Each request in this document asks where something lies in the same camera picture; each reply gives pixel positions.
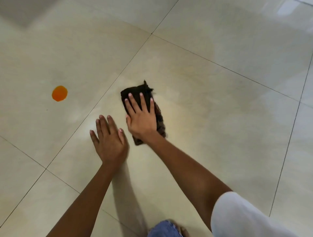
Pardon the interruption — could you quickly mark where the person's right hand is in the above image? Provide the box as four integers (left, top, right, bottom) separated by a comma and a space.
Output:
124, 92, 157, 142

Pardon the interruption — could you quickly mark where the blue denim trouser knee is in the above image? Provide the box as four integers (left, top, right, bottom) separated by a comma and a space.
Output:
147, 220, 184, 237

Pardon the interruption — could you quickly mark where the person's left forearm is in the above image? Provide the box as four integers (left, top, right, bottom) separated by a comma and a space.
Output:
46, 160, 124, 237

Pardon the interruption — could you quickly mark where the round orange spot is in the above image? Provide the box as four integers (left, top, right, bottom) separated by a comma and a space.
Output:
52, 85, 68, 102

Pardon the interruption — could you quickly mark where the dark brown cleaning cloth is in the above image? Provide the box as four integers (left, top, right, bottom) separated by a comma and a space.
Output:
120, 80, 167, 146

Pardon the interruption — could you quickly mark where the person's left hand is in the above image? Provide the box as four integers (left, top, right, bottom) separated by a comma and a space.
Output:
89, 115, 129, 167

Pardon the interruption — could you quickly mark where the person's right forearm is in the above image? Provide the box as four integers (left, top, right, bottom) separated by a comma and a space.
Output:
143, 132, 233, 232

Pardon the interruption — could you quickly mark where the person's bare foot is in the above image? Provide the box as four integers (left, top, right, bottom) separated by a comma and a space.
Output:
171, 220, 190, 237

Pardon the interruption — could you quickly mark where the white shirt sleeve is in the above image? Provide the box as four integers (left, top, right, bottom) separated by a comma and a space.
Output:
210, 191, 298, 237

